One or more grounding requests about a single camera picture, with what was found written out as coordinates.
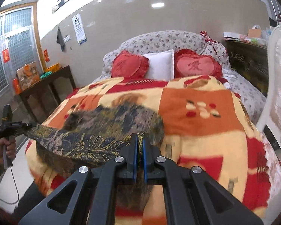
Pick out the dark floral patterned shirt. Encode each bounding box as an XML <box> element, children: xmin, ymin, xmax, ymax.
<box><xmin>25</xmin><ymin>103</ymin><xmax>165</xmax><ymax>211</ymax></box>

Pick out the person's left hand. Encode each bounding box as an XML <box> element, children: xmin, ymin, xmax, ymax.
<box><xmin>0</xmin><ymin>137</ymin><xmax>16</xmax><ymax>165</ymax></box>

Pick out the right red heart pillow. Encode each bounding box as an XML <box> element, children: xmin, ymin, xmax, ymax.
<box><xmin>174</xmin><ymin>49</ymin><xmax>223</xmax><ymax>79</ymax></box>

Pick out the white ornate upholstered chair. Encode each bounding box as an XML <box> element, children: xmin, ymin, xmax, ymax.
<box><xmin>256</xmin><ymin>21</ymin><xmax>281</xmax><ymax>169</ymax></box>

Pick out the red paper wall decoration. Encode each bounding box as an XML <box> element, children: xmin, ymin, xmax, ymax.
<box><xmin>43</xmin><ymin>49</ymin><xmax>50</xmax><ymax>62</ymax></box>

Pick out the floral bed sheet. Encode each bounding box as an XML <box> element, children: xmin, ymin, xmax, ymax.
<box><xmin>222</xmin><ymin>69</ymin><xmax>266</xmax><ymax>124</ymax></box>

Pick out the floral padded headboard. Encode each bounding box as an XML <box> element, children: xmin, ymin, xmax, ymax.
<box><xmin>98</xmin><ymin>30</ymin><xmax>231</xmax><ymax>80</ymax></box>

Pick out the eye chart wall poster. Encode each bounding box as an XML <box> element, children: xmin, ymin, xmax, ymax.
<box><xmin>72</xmin><ymin>14</ymin><xmax>87</xmax><ymax>45</ymax></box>

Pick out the carved dark wooden cabinet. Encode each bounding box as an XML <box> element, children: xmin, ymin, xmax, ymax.
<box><xmin>223</xmin><ymin>39</ymin><xmax>268</xmax><ymax>97</ymax></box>

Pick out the brown gift box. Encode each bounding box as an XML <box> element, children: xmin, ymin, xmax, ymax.
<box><xmin>16</xmin><ymin>62</ymin><xmax>40</xmax><ymax>91</ymax></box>

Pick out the dark wooden side table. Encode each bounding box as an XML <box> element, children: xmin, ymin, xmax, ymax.
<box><xmin>19</xmin><ymin>65</ymin><xmax>77</xmax><ymax>122</ymax></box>

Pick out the orange basket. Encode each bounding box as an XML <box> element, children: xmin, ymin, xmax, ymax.
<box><xmin>44</xmin><ymin>63</ymin><xmax>62</xmax><ymax>73</ymax></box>

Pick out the green bundle on table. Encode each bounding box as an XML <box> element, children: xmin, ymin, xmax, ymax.
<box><xmin>40</xmin><ymin>71</ymin><xmax>52</xmax><ymax>79</ymax></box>

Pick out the dark hanging cloth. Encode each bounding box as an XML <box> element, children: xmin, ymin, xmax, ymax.
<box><xmin>56</xmin><ymin>28</ymin><xmax>65</xmax><ymax>52</ymax></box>

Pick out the left red heart pillow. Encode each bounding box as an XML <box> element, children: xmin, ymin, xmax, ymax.
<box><xmin>111</xmin><ymin>50</ymin><xmax>149</xmax><ymax>79</ymax></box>

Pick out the orange small box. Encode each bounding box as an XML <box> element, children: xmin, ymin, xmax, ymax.
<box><xmin>13</xmin><ymin>78</ymin><xmax>22</xmax><ymax>95</ymax></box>

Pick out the orange red patchwork blanket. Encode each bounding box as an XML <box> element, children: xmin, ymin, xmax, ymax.
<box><xmin>25</xmin><ymin>75</ymin><xmax>271</xmax><ymax>217</ymax></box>

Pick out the red heart pillow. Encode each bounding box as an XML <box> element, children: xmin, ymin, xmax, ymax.
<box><xmin>174</xmin><ymin>49</ymin><xmax>223</xmax><ymax>79</ymax></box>
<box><xmin>111</xmin><ymin>50</ymin><xmax>149</xmax><ymax>79</ymax></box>

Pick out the white square pillow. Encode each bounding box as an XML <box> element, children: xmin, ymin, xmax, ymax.
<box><xmin>143</xmin><ymin>50</ymin><xmax>174</xmax><ymax>81</ymax></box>

